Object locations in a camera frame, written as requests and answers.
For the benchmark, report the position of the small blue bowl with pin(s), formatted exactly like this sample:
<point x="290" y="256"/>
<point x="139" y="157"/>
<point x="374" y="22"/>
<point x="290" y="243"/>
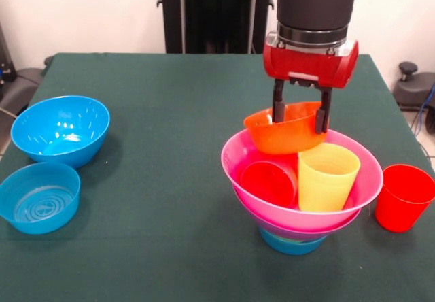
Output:
<point x="39" y="200"/>
<point x="292" y="248"/>

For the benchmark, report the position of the dark grey stand base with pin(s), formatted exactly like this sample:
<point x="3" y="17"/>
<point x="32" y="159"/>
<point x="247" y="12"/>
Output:
<point x="20" y="87"/>
<point x="418" y="87"/>

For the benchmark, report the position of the green bowl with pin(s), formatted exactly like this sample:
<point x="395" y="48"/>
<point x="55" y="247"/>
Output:
<point x="289" y="239"/>

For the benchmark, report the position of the yellow cup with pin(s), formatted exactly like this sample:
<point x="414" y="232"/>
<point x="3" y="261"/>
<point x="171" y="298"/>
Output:
<point x="323" y="186"/>

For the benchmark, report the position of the dark green tablecloth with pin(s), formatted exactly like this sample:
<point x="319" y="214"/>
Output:
<point x="153" y="247"/>

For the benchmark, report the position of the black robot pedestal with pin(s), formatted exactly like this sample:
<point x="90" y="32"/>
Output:
<point x="217" y="9"/>

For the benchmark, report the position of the orange bowl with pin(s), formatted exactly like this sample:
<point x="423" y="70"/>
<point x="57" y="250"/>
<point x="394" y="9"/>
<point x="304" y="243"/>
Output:
<point x="289" y="138"/>

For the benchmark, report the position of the large pink bowl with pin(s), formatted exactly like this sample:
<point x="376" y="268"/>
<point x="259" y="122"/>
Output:
<point x="367" y="183"/>

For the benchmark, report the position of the crimson cup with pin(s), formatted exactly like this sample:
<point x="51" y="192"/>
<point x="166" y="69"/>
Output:
<point x="268" y="184"/>

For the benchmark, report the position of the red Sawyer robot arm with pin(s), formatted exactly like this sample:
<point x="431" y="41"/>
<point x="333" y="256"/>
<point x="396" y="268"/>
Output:
<point x="316" y="6"/>

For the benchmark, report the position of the large blue bowl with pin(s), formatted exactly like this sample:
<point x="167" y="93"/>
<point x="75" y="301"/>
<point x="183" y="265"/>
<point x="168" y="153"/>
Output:
<point x="61" y="132"/>

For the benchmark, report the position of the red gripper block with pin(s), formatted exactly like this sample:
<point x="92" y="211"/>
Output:
<point x="306" y="65"/>

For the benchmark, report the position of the red cup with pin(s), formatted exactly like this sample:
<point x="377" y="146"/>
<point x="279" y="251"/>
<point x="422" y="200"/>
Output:
<point x="404" y="210"/>

